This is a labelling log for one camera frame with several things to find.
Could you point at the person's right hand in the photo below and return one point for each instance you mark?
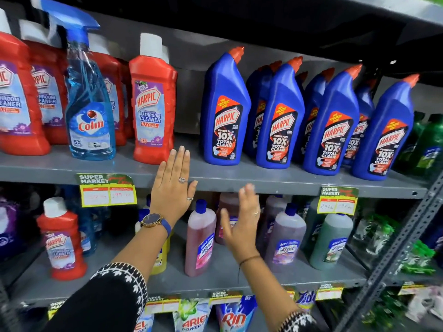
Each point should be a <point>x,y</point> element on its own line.
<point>244,231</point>

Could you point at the person's left hand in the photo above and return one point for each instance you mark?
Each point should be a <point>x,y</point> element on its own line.
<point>169,197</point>

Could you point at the person's left little finger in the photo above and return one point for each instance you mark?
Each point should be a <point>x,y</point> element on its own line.
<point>161,173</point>

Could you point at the person's left thumb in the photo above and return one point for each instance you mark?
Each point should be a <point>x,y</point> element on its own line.
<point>191,192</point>

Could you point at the person's right thumb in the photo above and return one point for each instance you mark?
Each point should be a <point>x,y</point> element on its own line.
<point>226,221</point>

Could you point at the person's left middle finger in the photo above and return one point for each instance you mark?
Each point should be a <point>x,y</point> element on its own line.
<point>180,164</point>

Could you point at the person's right forearm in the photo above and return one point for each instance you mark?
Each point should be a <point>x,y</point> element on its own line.
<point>266,290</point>

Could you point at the person's left forearm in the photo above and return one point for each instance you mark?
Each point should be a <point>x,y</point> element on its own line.
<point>142,248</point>

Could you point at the pink floor cleaner bottle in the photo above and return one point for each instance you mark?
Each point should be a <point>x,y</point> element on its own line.
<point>200,242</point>
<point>226,203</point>

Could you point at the grey metal shelf rack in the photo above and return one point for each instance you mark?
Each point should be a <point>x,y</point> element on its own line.
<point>225,176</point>

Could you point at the lavender floor cleaner bottle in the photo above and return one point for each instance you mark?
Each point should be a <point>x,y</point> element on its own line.
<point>285,242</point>
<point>273,210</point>

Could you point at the row of red cleaner bottles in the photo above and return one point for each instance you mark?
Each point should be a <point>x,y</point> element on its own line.
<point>152,110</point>

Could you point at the small green yellow price tag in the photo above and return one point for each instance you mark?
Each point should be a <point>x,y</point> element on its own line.
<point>162,304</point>
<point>411,289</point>
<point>55,309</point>
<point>225,297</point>
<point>329,292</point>

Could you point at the yellow floor cleaner bottle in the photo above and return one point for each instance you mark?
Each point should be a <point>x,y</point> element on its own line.
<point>160,262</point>

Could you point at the grey green floor cleaner bottle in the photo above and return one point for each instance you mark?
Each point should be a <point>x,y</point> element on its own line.
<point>330,243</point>
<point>311,221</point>

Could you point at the blue glass cleaner spray bottle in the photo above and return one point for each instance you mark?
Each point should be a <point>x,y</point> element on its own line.
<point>89,124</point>

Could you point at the group of blue liquid bottles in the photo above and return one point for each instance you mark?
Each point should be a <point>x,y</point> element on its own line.
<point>88,224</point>

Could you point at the blue red detergent pouch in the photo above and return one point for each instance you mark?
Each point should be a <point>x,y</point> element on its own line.
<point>237,316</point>

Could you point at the green white detergent pouch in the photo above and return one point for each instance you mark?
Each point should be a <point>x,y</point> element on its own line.
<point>192,318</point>

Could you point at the row of blue toilet cleaner bottles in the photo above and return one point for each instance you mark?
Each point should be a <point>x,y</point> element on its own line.
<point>282,134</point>

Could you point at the blue white detergent pouch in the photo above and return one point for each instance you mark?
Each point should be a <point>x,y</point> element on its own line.
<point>306,300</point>

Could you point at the red bathroom cleaner bottle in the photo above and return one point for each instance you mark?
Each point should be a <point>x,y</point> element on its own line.
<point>62,245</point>

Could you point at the black white embroidered right sleeve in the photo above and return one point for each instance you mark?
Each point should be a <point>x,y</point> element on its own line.
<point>299,323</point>

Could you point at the black white embroidered sleeve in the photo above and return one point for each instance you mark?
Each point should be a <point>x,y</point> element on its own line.
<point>103,300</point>
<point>299,323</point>

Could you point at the black white embroidered left sleeve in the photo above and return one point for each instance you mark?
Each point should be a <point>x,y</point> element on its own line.
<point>103,300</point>

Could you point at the group of green refill packs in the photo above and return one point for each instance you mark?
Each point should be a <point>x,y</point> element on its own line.
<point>380,235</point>

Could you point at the purple refill pouch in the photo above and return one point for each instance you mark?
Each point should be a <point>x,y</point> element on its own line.
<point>8,228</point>

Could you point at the white pink product pack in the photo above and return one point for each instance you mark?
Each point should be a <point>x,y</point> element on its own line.
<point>424,304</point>

